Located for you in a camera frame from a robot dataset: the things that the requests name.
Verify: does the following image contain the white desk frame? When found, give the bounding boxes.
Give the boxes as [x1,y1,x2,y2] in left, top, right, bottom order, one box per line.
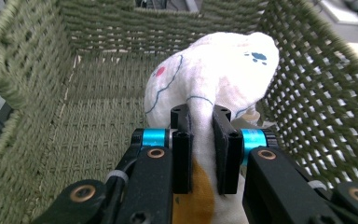
[185,0,200,13]

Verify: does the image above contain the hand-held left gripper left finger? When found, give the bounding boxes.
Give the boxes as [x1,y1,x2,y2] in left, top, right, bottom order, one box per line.
[131,104,195,195]

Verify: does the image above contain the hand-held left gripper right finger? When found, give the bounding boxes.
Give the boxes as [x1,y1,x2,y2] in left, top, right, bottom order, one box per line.
[212,104,279,196]

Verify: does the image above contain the white floor board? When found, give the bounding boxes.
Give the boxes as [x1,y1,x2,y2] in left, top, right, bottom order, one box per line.
[320,0,358,26]

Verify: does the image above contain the cream printed cloth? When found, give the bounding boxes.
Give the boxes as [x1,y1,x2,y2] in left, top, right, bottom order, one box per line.
[144,31,280,224]

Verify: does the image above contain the left hand-held gripper cable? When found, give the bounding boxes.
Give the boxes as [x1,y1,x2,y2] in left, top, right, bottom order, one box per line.
[103,150,144,224]

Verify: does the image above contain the green woven basket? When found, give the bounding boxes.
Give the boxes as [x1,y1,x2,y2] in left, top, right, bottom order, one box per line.
[0,0,358,224]

